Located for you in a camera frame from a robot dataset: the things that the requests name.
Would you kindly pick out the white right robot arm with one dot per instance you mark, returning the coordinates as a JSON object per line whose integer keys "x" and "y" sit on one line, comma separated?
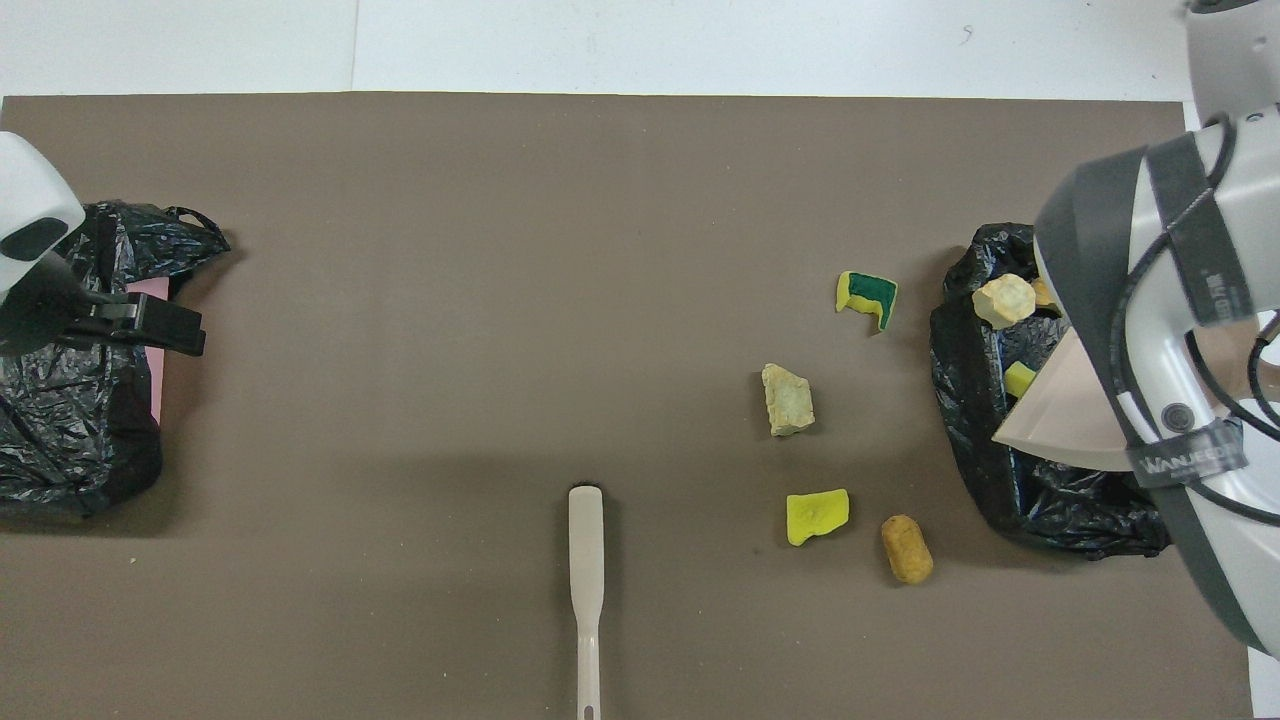
{"x": 1160, "y": 330}

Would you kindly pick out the small yellow sponge piece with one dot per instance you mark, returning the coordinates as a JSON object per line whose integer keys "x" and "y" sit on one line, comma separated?
{"x": 1019, "y": 380}

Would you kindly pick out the orange toy croissant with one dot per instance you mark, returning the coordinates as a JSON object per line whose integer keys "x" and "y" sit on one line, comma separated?
{"x": 1045, "y": 295}

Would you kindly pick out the brown table mat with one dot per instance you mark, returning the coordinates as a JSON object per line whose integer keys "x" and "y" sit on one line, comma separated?
{"x": 500, "y": 200}

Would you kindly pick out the open black trash bag bin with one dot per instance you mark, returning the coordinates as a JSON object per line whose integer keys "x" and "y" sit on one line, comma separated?
{"x": 970, "y": 450}

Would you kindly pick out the brown bread roll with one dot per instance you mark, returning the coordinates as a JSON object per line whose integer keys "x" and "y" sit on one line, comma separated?
{"x": 906, "y": 550}

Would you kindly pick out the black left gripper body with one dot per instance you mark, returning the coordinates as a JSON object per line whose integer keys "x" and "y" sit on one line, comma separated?
{"x": 50, "y": 315}

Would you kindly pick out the beige hand brush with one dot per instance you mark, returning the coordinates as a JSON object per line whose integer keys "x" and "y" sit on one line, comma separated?
{"x": 586, "y": 560}

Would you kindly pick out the pink bin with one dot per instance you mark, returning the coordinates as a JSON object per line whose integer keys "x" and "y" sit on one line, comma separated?
{"x": 158, "y": 390}

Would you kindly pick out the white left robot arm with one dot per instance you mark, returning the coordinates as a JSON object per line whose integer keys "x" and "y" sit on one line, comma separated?
{"x": 35, "y": 200}

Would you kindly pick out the crumpled black trash bag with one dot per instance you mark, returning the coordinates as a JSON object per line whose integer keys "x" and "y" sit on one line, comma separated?
{"x": 60, "y": 450}

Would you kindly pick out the beige plastic dustpan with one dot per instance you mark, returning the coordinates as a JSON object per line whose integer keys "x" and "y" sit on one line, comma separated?
{"x": 1060, "y": 420}

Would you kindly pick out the pale bread chunk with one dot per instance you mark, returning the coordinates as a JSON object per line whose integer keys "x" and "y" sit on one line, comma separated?
{"x": 788, "y": 400}
{"x": 1003, "y": 300}

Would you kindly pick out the yellow and green sponge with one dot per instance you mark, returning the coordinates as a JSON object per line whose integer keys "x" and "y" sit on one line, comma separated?
{"x": 868, "y": 295}

